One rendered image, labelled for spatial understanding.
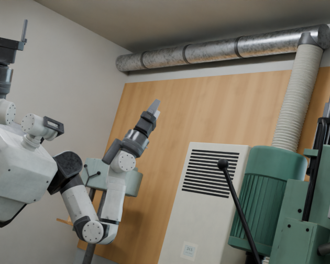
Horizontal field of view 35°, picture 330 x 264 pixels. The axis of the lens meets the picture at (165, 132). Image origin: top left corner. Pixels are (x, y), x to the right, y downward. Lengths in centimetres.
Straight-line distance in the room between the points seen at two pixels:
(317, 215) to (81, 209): 85
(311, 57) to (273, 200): 187
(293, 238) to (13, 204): 94
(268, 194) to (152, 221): 254
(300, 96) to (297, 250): 197
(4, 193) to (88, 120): 299
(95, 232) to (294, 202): 70
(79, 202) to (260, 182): 68
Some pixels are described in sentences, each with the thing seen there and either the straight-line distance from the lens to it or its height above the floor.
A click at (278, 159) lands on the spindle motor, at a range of 156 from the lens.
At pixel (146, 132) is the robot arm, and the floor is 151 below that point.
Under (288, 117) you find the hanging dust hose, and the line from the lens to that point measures 320.
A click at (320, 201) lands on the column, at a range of 144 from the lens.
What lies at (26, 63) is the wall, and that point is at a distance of 447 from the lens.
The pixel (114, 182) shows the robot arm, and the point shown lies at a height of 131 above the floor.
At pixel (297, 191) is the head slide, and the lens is 152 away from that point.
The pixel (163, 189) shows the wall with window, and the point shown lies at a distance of 403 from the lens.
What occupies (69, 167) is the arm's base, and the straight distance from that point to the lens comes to 194.
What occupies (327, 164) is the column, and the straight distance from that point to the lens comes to 145.
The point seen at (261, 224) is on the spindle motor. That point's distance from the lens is 155.
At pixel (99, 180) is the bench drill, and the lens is 391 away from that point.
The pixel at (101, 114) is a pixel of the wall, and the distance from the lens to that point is 479.
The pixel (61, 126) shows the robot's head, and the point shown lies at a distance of 182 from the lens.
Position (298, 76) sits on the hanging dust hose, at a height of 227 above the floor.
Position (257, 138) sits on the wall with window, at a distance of 351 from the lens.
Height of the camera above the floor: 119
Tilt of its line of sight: 10 degrees up
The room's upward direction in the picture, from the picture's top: 15 degrees clockwise
